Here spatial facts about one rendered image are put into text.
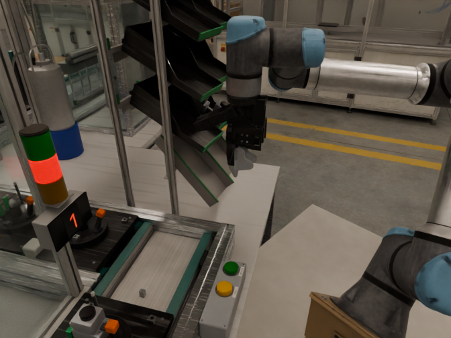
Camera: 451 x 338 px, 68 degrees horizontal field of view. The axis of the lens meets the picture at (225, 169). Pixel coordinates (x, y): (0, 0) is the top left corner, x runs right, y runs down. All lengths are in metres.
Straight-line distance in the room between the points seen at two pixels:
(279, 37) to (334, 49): 4.00
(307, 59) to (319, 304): 0.51
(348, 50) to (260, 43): 3.99
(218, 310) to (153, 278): 0.23
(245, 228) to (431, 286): 0.70
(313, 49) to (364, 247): 0.76
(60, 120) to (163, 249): 0.90
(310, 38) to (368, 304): 0.56
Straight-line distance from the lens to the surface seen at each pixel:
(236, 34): 0.68
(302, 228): 1.26
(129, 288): 1.01
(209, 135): 1.10
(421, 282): 0.72
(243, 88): 0.70
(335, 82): 0.83
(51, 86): 1.70
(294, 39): 0.70
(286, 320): 1.00
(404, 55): 4.67
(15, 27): 2.04
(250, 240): 1.19
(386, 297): 0.84
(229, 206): 1.33
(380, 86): 0.86
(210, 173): 1.19
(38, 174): 0.73
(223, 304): 0.89
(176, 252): 1.07
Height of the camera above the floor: 1.67
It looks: 31 degrees down
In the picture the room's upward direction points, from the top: straight up
